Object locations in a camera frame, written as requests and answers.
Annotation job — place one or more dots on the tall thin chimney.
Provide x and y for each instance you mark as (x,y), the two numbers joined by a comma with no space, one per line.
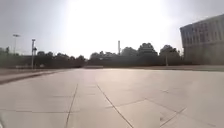
(118,46)

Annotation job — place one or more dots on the row of trees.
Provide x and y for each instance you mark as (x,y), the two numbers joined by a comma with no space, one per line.
(133,56)

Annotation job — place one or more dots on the pale concrete slab plaza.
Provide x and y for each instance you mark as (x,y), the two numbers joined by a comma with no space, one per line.
(116,86)

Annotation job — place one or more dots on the pole with lights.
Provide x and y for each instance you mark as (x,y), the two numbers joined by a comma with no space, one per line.
(33,53)

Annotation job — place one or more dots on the grey stone kerb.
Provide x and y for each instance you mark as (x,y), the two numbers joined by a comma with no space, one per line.
(20,77)

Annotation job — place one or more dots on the grey building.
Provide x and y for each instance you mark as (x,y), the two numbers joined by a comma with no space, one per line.
(203,40)

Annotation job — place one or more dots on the tall lamp pole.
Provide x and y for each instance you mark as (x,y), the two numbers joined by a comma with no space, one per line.
(14,43)

